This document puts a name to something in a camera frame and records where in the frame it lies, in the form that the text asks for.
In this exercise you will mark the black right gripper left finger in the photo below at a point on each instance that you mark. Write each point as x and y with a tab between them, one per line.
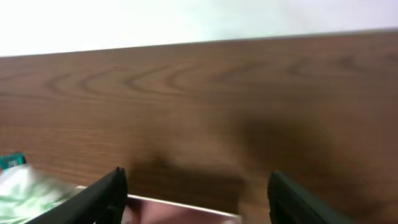
101	203

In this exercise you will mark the white green soap packet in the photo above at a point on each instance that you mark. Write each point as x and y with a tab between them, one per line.
12	160

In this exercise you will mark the white bamboo-print cream tube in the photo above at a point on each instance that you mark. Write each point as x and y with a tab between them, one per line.
27	193

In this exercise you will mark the white box pink interior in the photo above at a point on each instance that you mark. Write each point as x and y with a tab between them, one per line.
146	210

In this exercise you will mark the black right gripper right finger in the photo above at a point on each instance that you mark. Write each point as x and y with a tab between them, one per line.
291	203

